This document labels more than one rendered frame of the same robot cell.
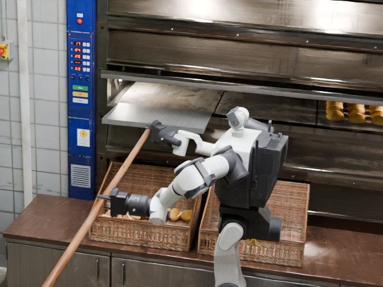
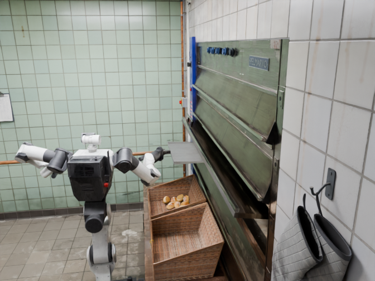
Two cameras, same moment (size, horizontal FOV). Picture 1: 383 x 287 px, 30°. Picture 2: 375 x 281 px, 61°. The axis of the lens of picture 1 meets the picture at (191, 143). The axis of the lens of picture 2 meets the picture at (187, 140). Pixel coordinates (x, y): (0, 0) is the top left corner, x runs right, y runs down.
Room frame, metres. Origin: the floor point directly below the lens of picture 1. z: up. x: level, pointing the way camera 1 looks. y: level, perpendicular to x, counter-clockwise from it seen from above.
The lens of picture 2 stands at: (2.94, -2.33, 2.09)
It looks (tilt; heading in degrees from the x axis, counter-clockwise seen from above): 17 degrees down; 73
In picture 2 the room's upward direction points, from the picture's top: 1 degrees counter-clockwise
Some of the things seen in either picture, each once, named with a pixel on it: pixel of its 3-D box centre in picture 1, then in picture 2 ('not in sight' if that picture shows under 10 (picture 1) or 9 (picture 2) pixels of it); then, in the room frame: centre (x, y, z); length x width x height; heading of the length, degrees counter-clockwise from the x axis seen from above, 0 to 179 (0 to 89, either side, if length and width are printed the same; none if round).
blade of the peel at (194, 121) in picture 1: (159, 115); (191, 150); (3.73, 0.19, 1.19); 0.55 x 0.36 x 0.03; 82
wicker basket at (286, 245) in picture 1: (255, 217); (183, 238); (3.49, -0.37, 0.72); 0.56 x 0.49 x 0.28; 81
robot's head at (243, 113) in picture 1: (238, 120); (92, 141); (2.92, -0.20, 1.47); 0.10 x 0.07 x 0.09; 164
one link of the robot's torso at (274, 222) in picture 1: (250, 220); (96, 211); (2.90, -0.29, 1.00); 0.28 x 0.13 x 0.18; 82
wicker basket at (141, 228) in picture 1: (148, 204); (174, 200); (3.59, 0.22, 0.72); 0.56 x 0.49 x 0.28; 82
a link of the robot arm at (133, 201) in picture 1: (126, 204); not in sight; (2.61, 0.25, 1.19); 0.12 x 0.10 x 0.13; 82
